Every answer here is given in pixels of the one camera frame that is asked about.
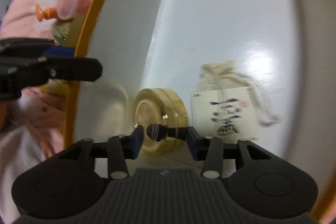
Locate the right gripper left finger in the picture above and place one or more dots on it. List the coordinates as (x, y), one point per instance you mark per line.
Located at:
(121, 148)

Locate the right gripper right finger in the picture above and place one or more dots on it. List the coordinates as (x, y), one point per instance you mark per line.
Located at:
(206, 149)

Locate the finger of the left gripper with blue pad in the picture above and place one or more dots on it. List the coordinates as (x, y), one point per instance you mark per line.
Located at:
(62, 65)

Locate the orange cardboard box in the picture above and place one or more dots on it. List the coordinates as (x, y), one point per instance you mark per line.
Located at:
(287, 46)

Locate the green printed packet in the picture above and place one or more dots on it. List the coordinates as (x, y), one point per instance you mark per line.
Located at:
(67, 32)

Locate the white card with calligraphy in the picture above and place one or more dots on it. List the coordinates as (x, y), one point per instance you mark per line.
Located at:
(226, 114)

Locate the pink bottle with orange cap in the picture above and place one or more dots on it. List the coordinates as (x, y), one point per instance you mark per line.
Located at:
(62, 9)

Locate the pink bed quilt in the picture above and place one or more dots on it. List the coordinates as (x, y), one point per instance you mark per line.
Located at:
(31, 127)

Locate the cream drawstring pouch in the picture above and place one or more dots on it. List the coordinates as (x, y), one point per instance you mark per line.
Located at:
(222, 76)

